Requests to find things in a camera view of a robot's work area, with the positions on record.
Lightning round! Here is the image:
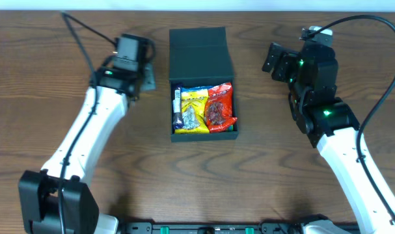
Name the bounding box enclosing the yellow candy bag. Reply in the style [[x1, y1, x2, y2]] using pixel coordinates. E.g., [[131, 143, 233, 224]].
[[174, 90, 210, 134]]

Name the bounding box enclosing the dark purple snack bar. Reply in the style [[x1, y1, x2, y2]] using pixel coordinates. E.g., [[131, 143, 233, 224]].
[[172, 84, 184, 129]]

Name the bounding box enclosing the dark green lidded box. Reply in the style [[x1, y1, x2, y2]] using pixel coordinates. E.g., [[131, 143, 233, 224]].
[[168, 26, 239, 143]]

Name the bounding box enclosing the red candy bag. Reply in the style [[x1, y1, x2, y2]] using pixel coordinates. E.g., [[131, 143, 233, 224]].
[[204, 83, 237, 133]]

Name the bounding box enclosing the Haribo worms candy bag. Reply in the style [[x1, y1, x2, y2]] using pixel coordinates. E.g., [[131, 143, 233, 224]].
[[226, 125, 234, 132]]

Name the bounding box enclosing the blue Oreo cookie pack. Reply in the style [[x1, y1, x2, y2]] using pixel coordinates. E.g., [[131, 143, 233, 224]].
[[181, 86, 213, 92]]

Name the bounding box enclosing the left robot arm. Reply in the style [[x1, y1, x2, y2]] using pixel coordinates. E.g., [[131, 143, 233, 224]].
[[18, 34, 156, 234]]

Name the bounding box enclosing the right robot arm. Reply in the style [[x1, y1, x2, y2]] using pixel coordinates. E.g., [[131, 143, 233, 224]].
[[262, 42, 395, 233]]

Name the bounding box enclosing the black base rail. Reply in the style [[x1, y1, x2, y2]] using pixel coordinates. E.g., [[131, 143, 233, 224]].
[[116, 222, 305, 234]]

